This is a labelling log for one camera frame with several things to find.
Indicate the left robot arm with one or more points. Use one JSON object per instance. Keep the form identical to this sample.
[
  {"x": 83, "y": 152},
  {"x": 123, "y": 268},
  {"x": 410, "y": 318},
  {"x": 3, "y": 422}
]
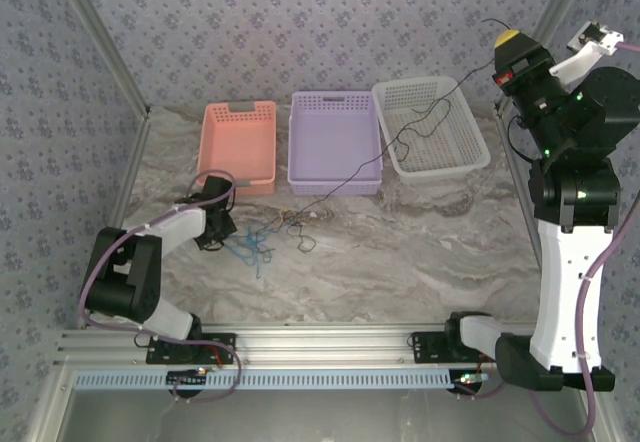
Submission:
[{"x": 175, "y": 224}]

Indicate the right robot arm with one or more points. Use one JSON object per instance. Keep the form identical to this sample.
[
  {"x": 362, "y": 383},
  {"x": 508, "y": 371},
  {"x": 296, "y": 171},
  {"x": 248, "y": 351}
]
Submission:
[{"x": 560, "y": 287}]

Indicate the pink perforated plastic basket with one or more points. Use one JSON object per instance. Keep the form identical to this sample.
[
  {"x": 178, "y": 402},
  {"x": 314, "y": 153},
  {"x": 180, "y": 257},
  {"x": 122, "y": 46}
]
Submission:
[{"x": 237, "y": 142}]

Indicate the white perforated plastic basket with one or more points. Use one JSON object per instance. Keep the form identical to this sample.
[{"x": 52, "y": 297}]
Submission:
[{"x": 450, "y": 152}]

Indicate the purple perforated plastic basket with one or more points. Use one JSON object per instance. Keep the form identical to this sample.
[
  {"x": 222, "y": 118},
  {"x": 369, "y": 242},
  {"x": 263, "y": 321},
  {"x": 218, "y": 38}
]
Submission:
[{"x": 332, "y": 137}]

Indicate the small black controller board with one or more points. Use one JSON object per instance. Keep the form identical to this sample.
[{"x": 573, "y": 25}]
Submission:
[
  {"x": 470, "y": 379},
  {"x": 187, "y": 377}
]

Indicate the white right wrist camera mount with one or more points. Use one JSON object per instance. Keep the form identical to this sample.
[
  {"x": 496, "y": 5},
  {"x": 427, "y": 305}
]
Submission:
[{"x": 580, "y": 59}]

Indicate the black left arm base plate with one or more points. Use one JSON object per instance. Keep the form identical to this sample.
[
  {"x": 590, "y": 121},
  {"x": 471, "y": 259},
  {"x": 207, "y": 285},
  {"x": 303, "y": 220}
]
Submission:
[{"x": 225, "y": 344}]

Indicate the aluminium front rail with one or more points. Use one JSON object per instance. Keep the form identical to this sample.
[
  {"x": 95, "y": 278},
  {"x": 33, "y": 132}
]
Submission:
[{"x": 325, "y": 344}]

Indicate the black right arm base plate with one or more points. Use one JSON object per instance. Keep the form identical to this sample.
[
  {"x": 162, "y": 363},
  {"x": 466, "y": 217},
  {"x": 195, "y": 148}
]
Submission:
[{"x": 425, "y": 347}]

